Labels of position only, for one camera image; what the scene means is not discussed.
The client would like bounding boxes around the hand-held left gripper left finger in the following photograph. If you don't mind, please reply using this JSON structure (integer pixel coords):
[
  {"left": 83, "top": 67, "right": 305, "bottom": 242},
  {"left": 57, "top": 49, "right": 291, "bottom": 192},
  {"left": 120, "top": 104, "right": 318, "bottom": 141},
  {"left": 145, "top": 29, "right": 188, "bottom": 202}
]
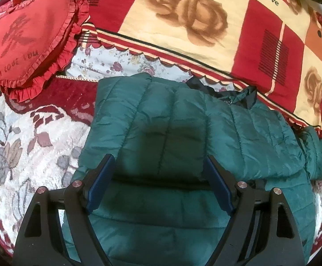
[{"left": 14, "top": 154, "right": 116, "bottom": 266}]

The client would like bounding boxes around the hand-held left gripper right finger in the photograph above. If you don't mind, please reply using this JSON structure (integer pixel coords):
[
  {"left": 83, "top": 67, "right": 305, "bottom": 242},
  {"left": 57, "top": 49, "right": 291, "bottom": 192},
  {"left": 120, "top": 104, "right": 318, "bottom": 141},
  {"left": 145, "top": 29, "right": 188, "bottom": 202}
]
[{"left": 204, "top": 155, "right": 307, "bottom": 266}]

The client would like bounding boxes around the green puffer jacket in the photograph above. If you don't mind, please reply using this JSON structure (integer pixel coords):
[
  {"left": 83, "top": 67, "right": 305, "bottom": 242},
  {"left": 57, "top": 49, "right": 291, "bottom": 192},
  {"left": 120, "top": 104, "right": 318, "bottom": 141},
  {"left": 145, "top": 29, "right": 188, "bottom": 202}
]
[{"left": 62, "top": 72, "right": 322, "bottom": 266}]

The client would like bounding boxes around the cream and red floral bedspread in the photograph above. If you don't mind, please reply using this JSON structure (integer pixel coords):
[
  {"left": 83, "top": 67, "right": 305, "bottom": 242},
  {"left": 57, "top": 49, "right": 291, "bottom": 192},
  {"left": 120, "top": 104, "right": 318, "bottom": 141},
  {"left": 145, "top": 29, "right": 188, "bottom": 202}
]
[{"left": 0, "top": 76, "right": 322, "bottom": 266}]

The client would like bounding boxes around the pale small-flower bed sheet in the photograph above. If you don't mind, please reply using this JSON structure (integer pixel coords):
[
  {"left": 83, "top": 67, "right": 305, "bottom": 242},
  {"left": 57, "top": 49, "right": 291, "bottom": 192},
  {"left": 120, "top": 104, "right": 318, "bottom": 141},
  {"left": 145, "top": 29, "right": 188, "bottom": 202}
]
[{"left": 58, "top": 44, "right": 206, "bottom": 84}]

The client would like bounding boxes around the red heart-shaped ruffled pillow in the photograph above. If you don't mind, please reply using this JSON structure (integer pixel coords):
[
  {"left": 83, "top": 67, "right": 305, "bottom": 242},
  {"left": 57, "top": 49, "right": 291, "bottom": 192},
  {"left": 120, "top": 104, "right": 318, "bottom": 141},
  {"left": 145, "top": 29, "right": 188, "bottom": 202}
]
[{"left": 0, "top": 0, "right": 91, "bottom": 103}]

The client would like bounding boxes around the red and cream rose blanket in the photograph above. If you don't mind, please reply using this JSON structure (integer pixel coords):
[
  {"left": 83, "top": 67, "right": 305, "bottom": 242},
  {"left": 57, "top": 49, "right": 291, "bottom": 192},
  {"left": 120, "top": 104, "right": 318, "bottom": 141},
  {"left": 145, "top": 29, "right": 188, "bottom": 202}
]
[{"left": 76, "top": 0, "right": 322, "bottom": 139}]

